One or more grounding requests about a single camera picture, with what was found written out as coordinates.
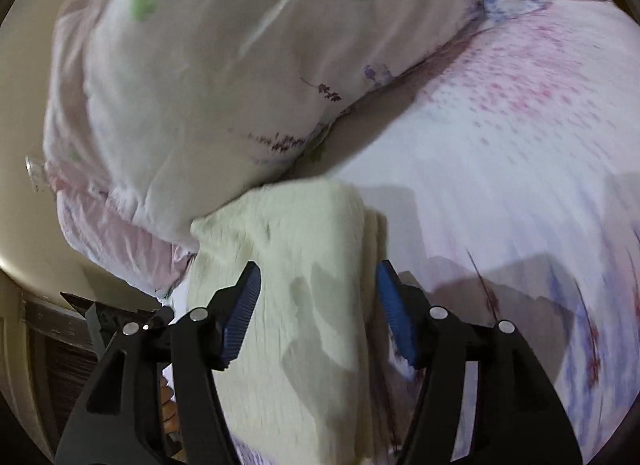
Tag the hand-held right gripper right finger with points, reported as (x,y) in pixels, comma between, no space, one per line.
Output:
(395,317)

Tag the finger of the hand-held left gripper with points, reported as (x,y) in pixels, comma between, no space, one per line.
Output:
(107,320)
(80,305)

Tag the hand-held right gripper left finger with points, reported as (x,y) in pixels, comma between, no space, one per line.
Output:
(240,317)

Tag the person's left hand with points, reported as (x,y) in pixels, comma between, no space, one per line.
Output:
(167,407)

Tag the dark bedside furniture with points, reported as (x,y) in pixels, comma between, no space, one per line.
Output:
(60,375)

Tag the plain pink bedding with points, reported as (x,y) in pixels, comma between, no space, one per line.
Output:
(115,240)

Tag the clear plastic piece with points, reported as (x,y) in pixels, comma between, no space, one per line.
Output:
(37,172)

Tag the floral purple bed sheet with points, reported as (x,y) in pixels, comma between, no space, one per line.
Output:
(500,170)

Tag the floral pink pillow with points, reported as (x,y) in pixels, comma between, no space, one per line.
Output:
(225,70)

